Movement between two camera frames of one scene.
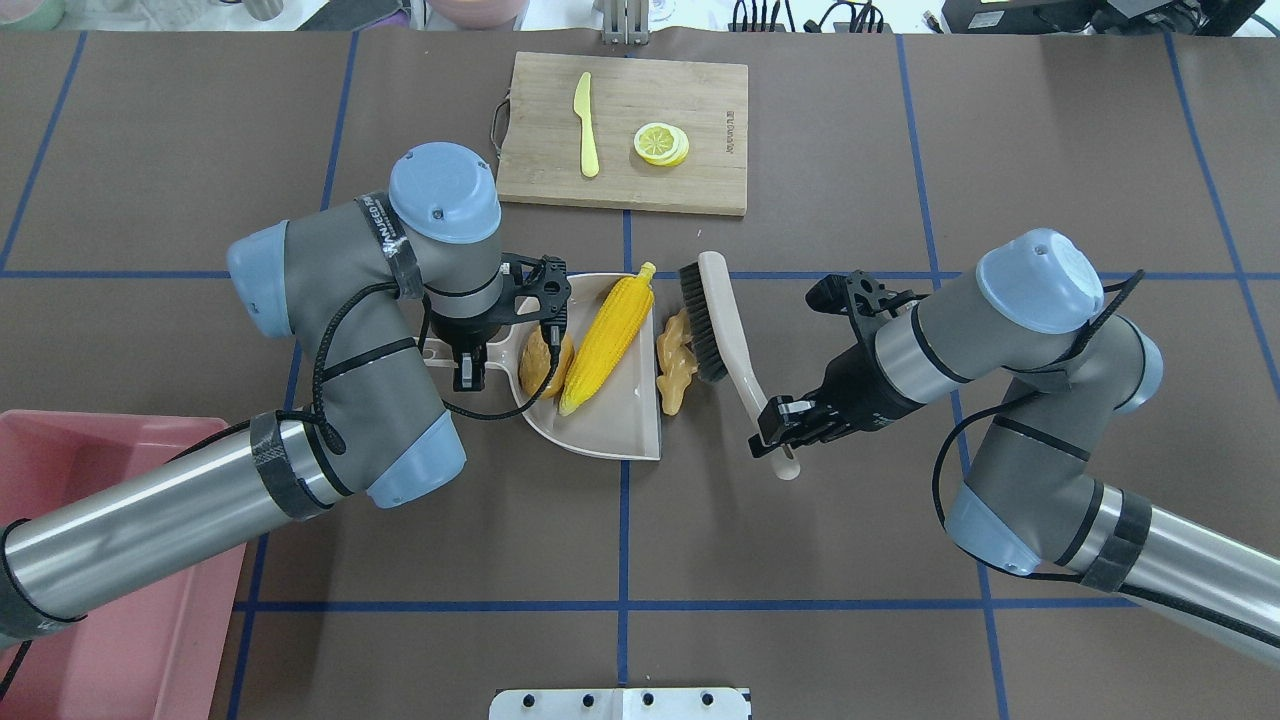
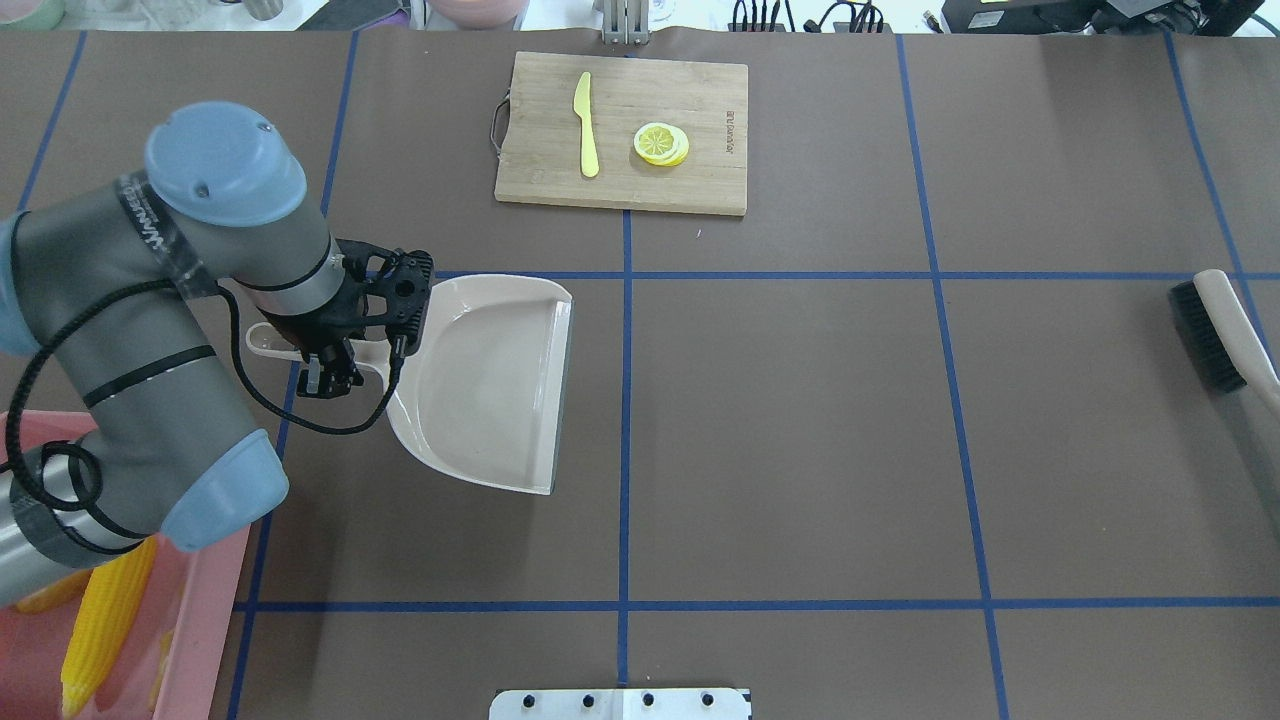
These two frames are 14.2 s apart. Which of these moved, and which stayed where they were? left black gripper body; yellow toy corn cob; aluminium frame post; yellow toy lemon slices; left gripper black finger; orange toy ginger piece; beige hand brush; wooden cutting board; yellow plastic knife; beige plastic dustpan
Moved: beige hand brush; orange toy ginger piece; yellow toy corn cob; beige plastic dustpan; left black gripper body; left gripper black finger
Stayed: wooden cutting board; yellow toy lemon slices; yellow plastic knife; aluminium frame post
